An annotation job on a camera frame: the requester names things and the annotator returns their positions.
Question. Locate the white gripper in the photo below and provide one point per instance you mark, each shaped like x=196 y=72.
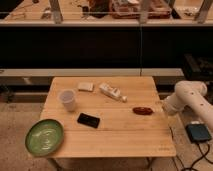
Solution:
x=172 y=105

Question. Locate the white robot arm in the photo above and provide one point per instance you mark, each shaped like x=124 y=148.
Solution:
x=190 y=93

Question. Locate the green ceramic plate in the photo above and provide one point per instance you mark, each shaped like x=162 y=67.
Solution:
x=44 y=137

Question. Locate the black foot pedal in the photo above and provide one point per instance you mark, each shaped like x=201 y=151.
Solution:
x=198 y=133

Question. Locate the black equipment box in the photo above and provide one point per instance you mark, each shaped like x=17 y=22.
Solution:
x=197 y=68

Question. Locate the white lying bottle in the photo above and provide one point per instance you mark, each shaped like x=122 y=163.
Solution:
x=112 y=92

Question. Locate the wooden folding table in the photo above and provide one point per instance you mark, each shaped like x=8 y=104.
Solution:
x=121 y=132

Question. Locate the black rectangular phone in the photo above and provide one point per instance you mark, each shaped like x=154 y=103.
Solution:
x=88 y=120

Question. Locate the beige sponge block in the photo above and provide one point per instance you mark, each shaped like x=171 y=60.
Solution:
x=85 y=86

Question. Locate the red tray on shelf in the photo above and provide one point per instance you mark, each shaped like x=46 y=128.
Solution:
x=131 y=9

